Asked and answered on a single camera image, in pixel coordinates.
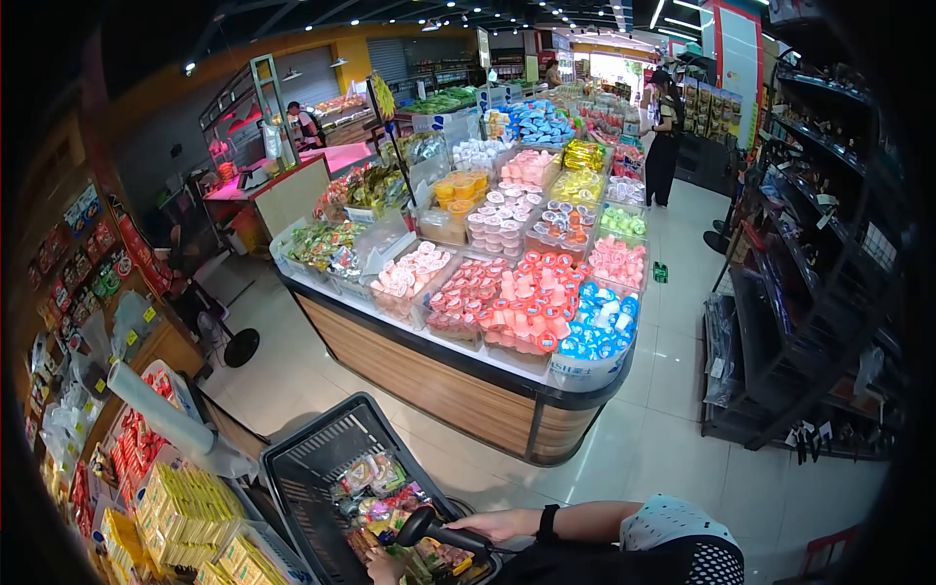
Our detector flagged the black plastic shopping basket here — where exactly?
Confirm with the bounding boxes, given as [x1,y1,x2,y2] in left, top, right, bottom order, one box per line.
[261,392,506,585]

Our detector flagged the wooden island display of snacks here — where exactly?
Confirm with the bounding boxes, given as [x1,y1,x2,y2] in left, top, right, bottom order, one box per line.
[268,72,653,469]

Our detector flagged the pink lit service counter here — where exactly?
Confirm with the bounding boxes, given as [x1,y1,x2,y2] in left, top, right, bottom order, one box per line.
[199,54,375,244]

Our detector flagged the person's right fingers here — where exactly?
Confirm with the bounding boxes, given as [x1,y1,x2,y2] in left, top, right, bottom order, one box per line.
[443,515,492,544]

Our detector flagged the dark metal shop shelf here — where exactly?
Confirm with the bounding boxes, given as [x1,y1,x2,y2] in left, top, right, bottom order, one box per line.
[698,44,909,463]

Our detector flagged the pile of mixed snack packets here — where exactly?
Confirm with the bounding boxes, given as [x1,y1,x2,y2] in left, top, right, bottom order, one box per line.
[329,451,476,585]

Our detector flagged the green vegetable display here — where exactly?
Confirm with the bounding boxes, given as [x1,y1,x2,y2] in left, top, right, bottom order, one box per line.
[398,85,480,116]

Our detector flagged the person's body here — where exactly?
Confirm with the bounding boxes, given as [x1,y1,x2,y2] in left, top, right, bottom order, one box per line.
[488,493,747,585]

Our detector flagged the roll of clear plastic bags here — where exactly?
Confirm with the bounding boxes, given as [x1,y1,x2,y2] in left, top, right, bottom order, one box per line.
[107,359,217,456]

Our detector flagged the person's right hand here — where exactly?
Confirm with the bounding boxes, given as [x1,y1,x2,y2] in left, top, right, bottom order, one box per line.
[443,508,541,546]

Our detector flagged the full shop shelf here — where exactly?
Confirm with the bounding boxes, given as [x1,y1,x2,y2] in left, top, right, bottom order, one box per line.
[15,179,317,585]

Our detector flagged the black round-base stand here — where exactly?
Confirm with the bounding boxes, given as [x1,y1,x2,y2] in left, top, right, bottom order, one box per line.
[175,278,261,369]

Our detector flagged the person's left hand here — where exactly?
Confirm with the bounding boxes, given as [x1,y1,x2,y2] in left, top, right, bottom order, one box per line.
[364,547,408,585]

